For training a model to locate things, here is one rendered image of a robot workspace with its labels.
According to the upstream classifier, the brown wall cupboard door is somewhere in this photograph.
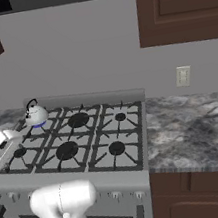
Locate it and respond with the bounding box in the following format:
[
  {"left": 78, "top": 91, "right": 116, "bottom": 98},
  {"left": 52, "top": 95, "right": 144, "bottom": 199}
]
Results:
[{"left": 131, "top": 0, "right": 218, "bottom": 54}]

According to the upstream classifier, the brown drawer front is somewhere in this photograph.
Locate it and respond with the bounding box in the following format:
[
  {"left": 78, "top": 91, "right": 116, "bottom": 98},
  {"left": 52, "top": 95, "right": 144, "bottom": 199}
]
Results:
[{"left": 148, "top": 161, "right": 218, "bottom": 210}]

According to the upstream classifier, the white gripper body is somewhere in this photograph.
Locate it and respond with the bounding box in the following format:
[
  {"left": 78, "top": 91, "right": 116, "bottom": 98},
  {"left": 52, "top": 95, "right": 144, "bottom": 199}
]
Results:
[{"left": 1, "top": 127, "right": 24, "bottom": 144}]

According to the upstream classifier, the beige wall socket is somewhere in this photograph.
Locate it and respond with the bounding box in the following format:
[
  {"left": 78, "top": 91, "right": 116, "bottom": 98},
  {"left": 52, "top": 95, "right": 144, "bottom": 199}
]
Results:
[{"left": 173, "top": 63, "right": 194, "bottom": 89}]

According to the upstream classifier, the brown base cupboard door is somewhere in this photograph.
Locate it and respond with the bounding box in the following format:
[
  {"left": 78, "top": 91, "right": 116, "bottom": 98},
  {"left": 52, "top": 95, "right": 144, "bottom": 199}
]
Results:
[{"left": 149, "top": 184, "right": 218, "bottom": 218}]

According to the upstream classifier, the grey stove with black grates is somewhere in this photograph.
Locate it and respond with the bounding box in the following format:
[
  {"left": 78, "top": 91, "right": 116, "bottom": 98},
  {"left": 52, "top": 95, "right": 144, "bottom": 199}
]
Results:
[{"left": 0, "top": 78, "right": 168, "bottom": 218}]

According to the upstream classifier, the white kettle with black handle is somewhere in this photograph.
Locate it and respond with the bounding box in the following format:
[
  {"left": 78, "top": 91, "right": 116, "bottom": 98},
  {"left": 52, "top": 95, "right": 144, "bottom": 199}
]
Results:
[{"left": 21, "top": 96, "right": 52, "bottom": 129}]

